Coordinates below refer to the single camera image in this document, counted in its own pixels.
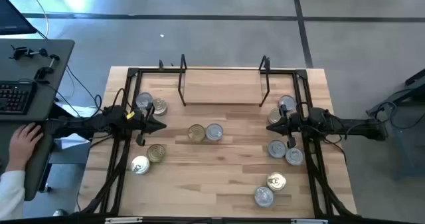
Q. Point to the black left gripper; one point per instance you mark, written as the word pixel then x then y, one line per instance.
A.
pixel 142 124

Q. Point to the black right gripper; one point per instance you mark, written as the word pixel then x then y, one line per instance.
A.
pixel 292 124

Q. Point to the blue label salmon can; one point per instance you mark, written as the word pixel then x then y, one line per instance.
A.
pixel 160 107
pixel 196 132
pixel 276 181
pixel 274 115

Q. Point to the green label tuna can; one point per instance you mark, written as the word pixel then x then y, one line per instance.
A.
pixel 264 196
pixel 155 153
pixel 140 165
pixel 277 149

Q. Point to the red label tuna can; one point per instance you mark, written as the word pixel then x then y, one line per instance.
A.
pixel 214 132
pixel 143 100
pixel 295 157
pixel 287 102

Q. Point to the person's forearm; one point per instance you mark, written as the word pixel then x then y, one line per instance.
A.
pixel 10 194

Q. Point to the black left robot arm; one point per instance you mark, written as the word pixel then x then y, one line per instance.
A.
pixel 83 126

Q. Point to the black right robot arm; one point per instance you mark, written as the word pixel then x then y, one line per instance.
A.
pixel 358 128

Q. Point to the yellow tape tag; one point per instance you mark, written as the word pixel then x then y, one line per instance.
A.
pixel 130 115

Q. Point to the dark grey desk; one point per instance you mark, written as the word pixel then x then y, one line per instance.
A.
pixel 50 94

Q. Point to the black desk clamp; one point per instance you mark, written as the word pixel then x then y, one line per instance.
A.
pixel 28 52
pixel 46 69

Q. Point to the grey metal stand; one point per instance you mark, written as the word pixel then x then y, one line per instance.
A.
pixel 406 144

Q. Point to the small grey round object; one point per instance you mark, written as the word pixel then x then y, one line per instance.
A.
pixel 60 213

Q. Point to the person's hand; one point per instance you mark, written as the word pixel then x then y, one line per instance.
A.
pixel 21 144

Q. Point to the black keyboard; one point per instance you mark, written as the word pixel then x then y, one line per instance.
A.
pixel 16 97

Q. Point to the black desk monitor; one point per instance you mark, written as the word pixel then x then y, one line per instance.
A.
pixel 13 18

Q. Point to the wooden shelf black metal frame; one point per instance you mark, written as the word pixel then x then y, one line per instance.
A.
pixel 222 87

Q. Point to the silver metal bracket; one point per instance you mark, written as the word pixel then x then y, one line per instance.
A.
pixel 308 221
pixel 123 220

